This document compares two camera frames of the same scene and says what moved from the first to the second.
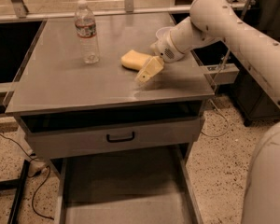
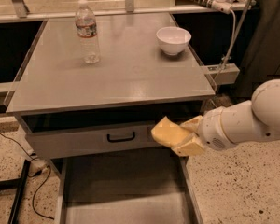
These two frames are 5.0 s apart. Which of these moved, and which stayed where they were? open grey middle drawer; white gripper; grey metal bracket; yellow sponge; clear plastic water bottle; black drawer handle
Moved: yellow sponge; white gripper
Stayed: black drawer handle; grey metal bracket; clear plastic water bottle; open grey middle drawer
